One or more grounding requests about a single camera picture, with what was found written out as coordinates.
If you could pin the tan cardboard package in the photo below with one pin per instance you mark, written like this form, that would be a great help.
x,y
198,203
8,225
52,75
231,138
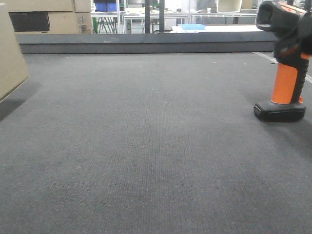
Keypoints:
x,y
13,69

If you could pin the orange black barcode scanner gun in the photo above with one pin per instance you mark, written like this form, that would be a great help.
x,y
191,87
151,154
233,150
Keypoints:
x,y
293,49

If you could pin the light blue plastic tray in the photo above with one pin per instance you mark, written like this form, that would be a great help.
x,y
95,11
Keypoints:
x,y
192,27

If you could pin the white metal shelving table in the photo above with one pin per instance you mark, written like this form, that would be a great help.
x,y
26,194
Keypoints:
x,y
126,23

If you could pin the black upright steel posts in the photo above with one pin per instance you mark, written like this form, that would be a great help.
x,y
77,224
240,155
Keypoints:
x,y
159,16

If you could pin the blue plastic bin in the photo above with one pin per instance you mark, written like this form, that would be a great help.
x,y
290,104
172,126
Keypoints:
x,y
106,7

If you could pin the large stacked cardboard boxes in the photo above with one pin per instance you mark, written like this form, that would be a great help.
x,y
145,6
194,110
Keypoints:
x,y
50,16

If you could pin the black raised conveyor rail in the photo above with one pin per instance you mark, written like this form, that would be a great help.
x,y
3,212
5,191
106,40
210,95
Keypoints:
x,y
208,42

